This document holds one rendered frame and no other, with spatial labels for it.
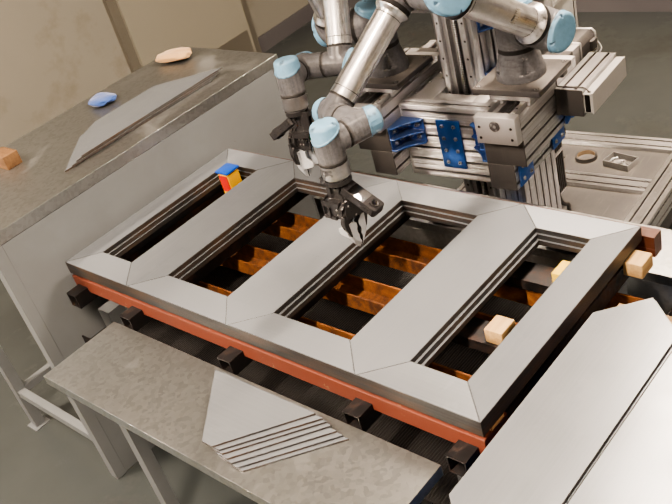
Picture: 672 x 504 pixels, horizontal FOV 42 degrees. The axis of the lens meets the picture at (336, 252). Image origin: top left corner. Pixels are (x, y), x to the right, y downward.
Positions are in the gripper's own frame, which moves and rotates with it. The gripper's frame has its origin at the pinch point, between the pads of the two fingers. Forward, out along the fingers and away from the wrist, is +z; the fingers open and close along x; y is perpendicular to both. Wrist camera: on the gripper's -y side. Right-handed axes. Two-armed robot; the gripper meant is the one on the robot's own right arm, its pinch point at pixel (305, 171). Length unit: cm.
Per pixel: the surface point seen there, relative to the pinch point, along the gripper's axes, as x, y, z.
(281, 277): -36.8, 15.7, 14.8
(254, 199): -4.4, -20.4, 8.8
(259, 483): -89, 46, 34
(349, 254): -20.4, 27.3, 14.8
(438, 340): -45, 69, 20
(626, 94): 250, 7, 61
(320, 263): -28.4, 23.2, 13.9
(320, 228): -13.6, 12.8, 11.4
